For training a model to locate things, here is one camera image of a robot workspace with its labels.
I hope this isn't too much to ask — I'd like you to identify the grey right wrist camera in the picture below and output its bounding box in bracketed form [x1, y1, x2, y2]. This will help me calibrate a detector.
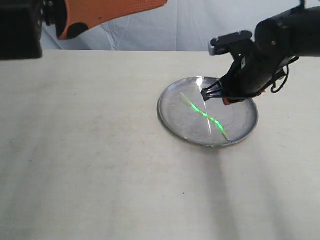
[208, 30, 253, 56]

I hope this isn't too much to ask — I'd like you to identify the round silver metal plate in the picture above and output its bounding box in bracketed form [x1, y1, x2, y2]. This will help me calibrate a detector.
[157, 76, 259, 147]

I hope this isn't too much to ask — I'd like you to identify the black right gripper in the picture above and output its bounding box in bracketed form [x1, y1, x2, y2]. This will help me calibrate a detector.
[201, 53, 283, 105]

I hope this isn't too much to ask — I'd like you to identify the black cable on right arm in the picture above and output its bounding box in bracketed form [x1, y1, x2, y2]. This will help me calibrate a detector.
[268, 56, 300, 94]

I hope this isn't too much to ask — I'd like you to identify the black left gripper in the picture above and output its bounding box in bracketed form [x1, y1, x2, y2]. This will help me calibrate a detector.
[0, 0, 67, 61]

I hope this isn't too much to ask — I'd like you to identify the white backdrop curtain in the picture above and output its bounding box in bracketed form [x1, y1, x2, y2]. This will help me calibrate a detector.
[41, 0, 299, 52]

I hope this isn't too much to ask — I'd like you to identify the thin green straw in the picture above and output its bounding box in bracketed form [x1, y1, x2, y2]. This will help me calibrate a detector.
[180, 92, 230, 142]

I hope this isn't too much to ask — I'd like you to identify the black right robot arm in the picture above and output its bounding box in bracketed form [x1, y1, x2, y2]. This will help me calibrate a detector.
[201, 5, 320, 105]

